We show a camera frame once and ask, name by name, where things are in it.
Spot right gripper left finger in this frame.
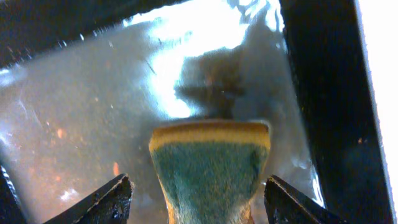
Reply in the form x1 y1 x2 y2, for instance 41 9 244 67
45 174 134 224

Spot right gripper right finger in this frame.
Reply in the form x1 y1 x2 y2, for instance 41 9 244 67
264 175 347 224

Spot green yellow sponge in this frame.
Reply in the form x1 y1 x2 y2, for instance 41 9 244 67
149 120 271 223

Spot black water tray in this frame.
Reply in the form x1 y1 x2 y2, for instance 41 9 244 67
1 0 397 223

